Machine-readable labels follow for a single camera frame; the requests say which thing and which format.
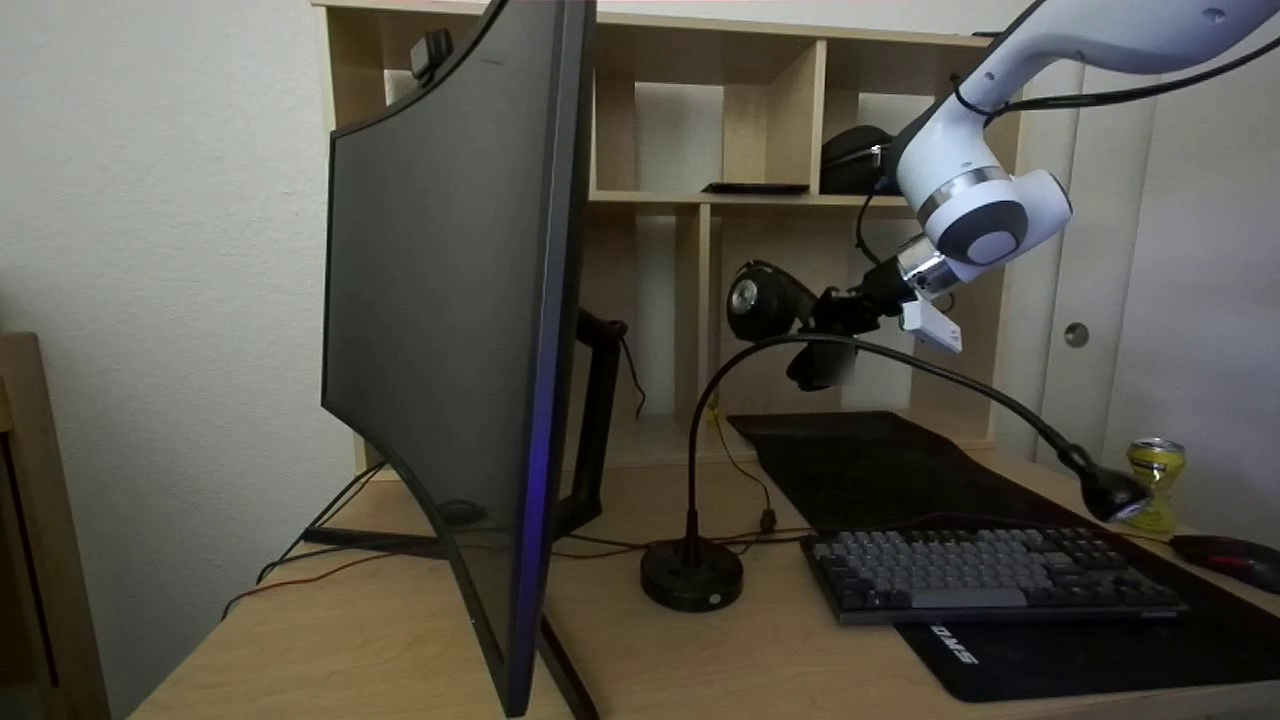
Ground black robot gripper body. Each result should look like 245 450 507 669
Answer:
834 250 936 336

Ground black monitor stand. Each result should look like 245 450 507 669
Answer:
299 308 632 720

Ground light wooden shelf unit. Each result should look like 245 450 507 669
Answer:
310 0 1041 450

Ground black zip case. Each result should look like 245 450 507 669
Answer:
816 118 902 200

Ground flat black device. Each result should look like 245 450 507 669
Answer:
699 174 813 200

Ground black desk mat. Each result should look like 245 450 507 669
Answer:
727 406 1280 706

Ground grey and black keyboard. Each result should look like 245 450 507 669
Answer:
800 519 1191 630

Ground black gooseneck desk lamp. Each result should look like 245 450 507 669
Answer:
637 326 1150 616

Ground yellow drink can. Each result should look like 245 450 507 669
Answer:
1125 432 1189 545

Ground black curved monitor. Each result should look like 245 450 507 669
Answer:
321 0 598 720

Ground dark round cup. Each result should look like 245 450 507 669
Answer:
1169 530 1280 598

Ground black webcam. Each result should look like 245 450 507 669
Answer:
403 23 460 89

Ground brown wooden cabinet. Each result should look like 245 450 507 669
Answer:
0 333 113 720

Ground orange desk cable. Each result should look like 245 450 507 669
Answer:
699 396 820 552

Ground black monitor cable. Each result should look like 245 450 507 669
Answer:
251 454 393 584

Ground thin brown cable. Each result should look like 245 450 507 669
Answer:
215 546 403 618

